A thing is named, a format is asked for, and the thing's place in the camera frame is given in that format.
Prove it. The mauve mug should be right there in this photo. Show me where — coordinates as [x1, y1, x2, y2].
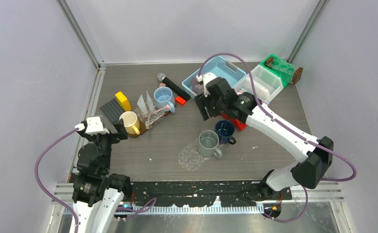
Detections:
[191, 77, 204, 96]

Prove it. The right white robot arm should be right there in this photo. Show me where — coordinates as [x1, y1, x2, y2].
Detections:
[194, 73, 333, 200]

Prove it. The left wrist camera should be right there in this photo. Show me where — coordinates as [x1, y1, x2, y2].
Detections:
[74, 116, 109, 135]

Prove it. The light blue mug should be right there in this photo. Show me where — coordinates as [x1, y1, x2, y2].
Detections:
[154, 86, 176, 113]

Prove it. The teal cap toothpaste tube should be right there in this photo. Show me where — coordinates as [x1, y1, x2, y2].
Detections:
[146, 91, 155, 113]

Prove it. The dark blue mug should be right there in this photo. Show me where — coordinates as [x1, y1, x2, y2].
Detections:
[215, 120, 237, 145]

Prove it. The red orange block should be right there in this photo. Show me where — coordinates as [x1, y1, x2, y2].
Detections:
[175, 96, 187, 106]

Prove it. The brown wooden oval tray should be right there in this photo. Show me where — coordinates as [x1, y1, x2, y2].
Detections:
[120, 111, 169, 137]

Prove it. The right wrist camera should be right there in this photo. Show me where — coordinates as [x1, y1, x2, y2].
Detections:
[195, 72, 217, 97]

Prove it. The pink cap toothpaste tube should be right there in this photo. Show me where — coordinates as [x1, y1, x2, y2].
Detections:
[137, 95, 148, 117]

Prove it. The clear acrylic toothbrush holder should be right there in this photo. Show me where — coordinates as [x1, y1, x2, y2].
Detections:
[135, 106, 165, 130]

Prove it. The green plastic bin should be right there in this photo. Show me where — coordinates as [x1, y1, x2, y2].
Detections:
[260, 53, 296, 87]

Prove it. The yellow building brick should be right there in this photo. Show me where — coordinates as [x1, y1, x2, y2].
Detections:
[115, 91, 132, 111]

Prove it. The yellow mug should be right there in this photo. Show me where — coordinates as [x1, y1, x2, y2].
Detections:
[120, 111, 140, 135]

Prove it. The grey toothbrush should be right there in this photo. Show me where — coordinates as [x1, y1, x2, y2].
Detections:
[145, 112, 152, 129]

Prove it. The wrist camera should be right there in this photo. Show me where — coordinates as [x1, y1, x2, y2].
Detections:
[195, 72, 217, 97]
[74, 116, 109, 135]

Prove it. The grey building baseplate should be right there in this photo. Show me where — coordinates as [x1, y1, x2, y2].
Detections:
[100, 98, 125, 123]

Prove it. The grey mug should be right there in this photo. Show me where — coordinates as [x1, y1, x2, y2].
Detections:
[197, 130, 223, 159]

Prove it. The white plastic bin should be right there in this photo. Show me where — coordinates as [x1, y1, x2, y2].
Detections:
[233, 65, 284, 104]

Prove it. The red plastic bin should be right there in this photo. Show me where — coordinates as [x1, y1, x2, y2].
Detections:
[221, 114, 247, 131]

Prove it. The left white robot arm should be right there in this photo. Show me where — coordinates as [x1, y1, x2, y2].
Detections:
[70, 116, 132, 233]

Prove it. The light blue plastic basket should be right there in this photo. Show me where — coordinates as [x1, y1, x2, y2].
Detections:
[181, 56, 246, 99]

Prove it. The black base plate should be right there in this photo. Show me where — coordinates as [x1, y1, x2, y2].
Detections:
[101, 181, 292, 208]

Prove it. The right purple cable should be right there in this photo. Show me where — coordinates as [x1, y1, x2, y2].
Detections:
[197, 52, 358, 223]

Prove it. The black microphone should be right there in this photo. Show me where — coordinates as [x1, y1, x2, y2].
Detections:
[157, 73, 191, 101]

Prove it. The pink toothbrush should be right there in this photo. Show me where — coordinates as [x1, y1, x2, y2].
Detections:
[152, 104, 172, 115]

